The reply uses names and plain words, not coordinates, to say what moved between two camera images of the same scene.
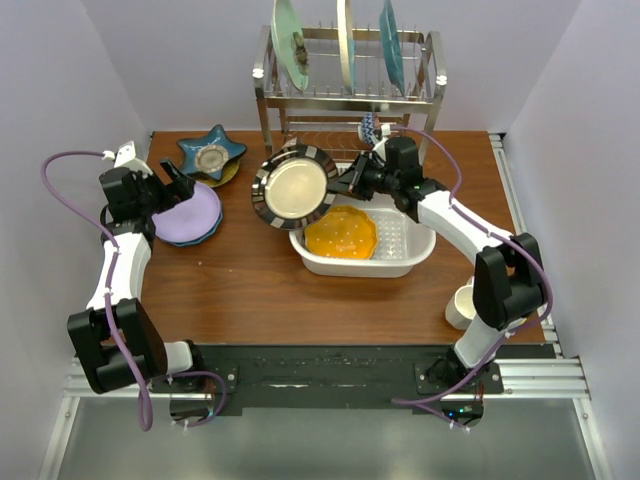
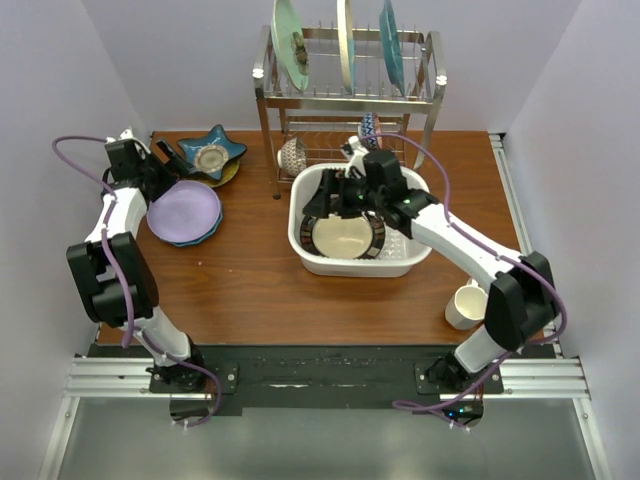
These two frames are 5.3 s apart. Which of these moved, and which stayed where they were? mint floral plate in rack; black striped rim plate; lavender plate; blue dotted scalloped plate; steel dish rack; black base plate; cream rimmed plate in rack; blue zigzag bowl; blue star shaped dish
Moved: black striped rim plate
Stayed: mint floral plate in rack; black base plate; steel dish rack; lavender plate; cream rimmed plate in rack; blue dotted scalloped plate; blue zigzag bowl; blue star shaped dish
